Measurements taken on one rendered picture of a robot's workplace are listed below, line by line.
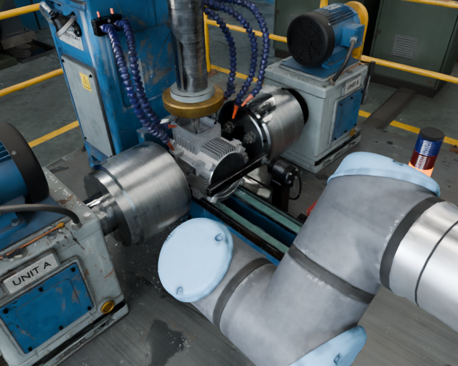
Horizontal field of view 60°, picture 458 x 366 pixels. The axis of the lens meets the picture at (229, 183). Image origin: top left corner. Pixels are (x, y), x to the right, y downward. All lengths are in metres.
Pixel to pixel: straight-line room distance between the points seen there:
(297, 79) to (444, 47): 2.73
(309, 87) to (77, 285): 0.97
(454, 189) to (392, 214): 1.35
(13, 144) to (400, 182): 0.71
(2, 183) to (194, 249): 0.53
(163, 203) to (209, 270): 0.65
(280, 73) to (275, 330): 1.23
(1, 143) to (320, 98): 0.99
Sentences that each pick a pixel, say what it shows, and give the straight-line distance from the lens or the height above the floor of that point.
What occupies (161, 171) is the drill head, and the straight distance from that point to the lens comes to 1.05.
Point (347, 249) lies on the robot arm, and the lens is 0.36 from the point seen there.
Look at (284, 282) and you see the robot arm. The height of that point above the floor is 1.46.
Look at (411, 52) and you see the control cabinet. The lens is 4.18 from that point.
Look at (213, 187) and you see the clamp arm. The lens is 1.15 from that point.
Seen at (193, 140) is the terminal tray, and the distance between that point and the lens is 1.19.
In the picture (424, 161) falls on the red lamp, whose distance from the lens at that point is 1.14.
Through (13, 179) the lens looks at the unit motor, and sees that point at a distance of 0.88.
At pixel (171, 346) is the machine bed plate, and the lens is 1.10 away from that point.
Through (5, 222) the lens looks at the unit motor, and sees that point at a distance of 0.94.
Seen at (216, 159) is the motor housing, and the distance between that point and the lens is 1.16.
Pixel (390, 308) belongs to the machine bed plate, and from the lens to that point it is 1.22.
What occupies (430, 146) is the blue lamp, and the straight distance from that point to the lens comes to 1.12.
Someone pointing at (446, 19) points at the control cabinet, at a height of 0.72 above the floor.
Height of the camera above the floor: 1.75
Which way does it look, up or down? 39 degrees down
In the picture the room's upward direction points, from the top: 2 degrees counter-clockwise
